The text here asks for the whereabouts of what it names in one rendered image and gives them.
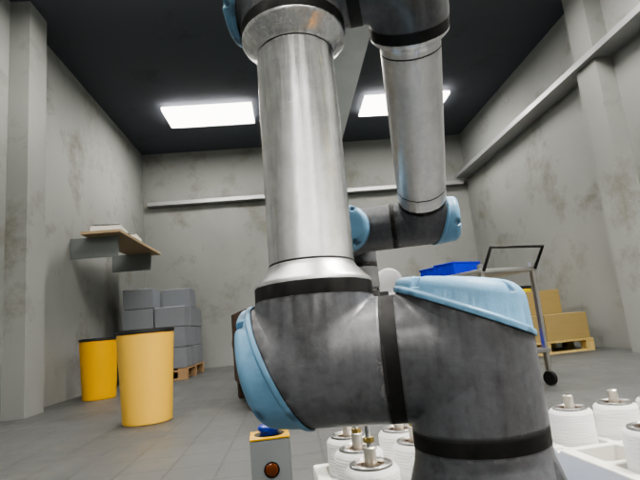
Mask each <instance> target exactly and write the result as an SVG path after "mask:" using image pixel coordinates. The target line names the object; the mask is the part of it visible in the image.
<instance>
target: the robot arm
mask: <svg viewBox="0 0 640 480"><path fill-rule="evenodd" d="M223 4H224V6H223V12H224V17H225V20H226V23H227V26H228V29H229V32H230V35H231V37H232V39H233V40H234V42H235V43H236V44H237V45H238V46H239V47H241V48H243V50H244V52H245V54H246V55H247V56H248V58H249V59H250V60H251V61H252V62H254V63H255V64H256V65H257V77H258V92H259V109H260V125H261V141H262V156H263V172H264V190H265V206H266V220H267V236H268V253H269V270H268V272H267V273H266V275H265V276H264V277H263V278H262V279H261V280H260V282H259V283H258V284H257V285H256V286H255V287H254V294H255V307H249V308H247V309H246V310H244V311H242V312H241V313H240V315H239V317H238V319H237V322H236V329H237V331H236V332H235V334H234V352H235V361H236V368H237V372H238V376H239V381H240V384H241V388H242V391H243V393H244V395H245V398H246V400H247V403H248V405H249V407H250V408H251V410H252V412H253V414H254V415H255V417H256V418H257V419H258V420H259V421H260V422H261V423H262V424H264V425H265V426H267V427H269V428H271V429H275V430H304V431H315V430H316V429H328V428H345V427H362V426H379V425H393V424H411V426H412V433H413V442H414V450H415V458H414V464H413V469H412V475H411V480H568V478H567V476H566V474H565V473H564V471H563V469H562V467H561V465H560V463H559V461H558V459H557V457H556V454H555V451H554V447H553V443H552V437H551V431H550V420H549V414H548V408H547V402H546V396H545V391H544V385H543V379H542V373H541V368H540V362H539V356H538V350H537V345H536V339H535V336H537V330H536V329H535V328H534V327H533V324H532V319H531V315H530V307H529V302H528V298H527V295H526V294H525V292H524V291H523V290H522V289H521V288H520V287H519V286H518V285H517V284H515V283H513V282H511V281H509V280H504V279H498V278H488V277H474V276H422V277H419V276H412V277H403V278H399V279H397V280H396V282H395V287H393V292H395V294H393V295H389V292H388V291H379V290H378V289H379V288H380V282H379V273H378V267H377V258H376V252H377V251H378V250H393V249H399V248H406V247H415V246H423V245H438V244H442V243H448V242H451V241H455V240H457V239H458V238H459V237H460V235H461V216H460V209H459V205H458V202H457V199H456V198H455V197H453V196H447V190H446V161H445V132H444V103H443V73H442V45H441V39H442V38H443V37H444V36H445V34H446V33H447V32H448V31H449V29H450V3H449V0H223ZM363 25H369V32H370V41H371V42H372V44H373V45H374V46H376V47H377V48H379V49H380V55H381V63H382V71H383V79H384V87H385V94H386V103H387V111H388V118H389V126H390V141H391V149H392V158H393V165H394V173H395V182H396V189H397V197H398V203H396V204H389V205H383V206H375V207H368V208H361V209H359V208H357V207H355V206H351V205H349V199H348V190H347V180H346V171H345V161H344V152H343V142H342V132H341V123H340V113H339V104H338V94H337V85H336V75H335V66H334V58H335V57H336V56H337V55H338V54H339V53H340V52H341V50H342V48H344V45H345V40H346V35H345V30H348V29H352V28H357V27H362V26H363Z"/></svg>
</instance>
